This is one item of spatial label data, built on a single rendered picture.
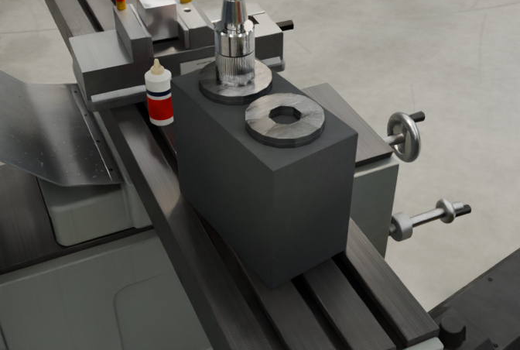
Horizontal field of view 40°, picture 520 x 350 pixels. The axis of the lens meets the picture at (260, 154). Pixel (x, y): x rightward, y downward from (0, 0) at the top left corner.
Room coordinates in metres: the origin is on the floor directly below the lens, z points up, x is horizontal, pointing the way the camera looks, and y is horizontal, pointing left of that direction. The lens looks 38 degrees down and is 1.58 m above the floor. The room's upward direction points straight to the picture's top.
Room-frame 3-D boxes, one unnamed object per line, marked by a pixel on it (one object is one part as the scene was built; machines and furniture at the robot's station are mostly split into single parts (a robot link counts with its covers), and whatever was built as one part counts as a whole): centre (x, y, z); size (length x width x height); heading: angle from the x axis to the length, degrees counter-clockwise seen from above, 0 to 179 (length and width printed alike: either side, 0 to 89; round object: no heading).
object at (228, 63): (0.74, 0.03, 1.15); 0.05 x 0.05 x 0.06
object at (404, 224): (1.15, -0.37, 0.50); 0.22 x 0.06 x 0.06; 114
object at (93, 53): (1.08, 0.14, 0.97); 0.35 x 0.15 x 0.11; 112
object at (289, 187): (0.70, 0.00, 1.02); 0.22 x 0.12 x 0.20; 35
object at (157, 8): (1.07, 0.17, 1.03); 0.06 x 0.05 x 0.06; 22
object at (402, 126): (1.27, -0.29, 0.62); 0.16 x 0.12 x 0.12; 114
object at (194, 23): (1.09, 0.12, 1.01); 0.12 x 0.06 x 0.04; 22
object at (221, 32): (0.74, 0.03, 1.18); 0.05 x 0.05 x 0.01
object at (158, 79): (0.93, 0.16, 0.97); 0.04 x 0.04 x 0.11
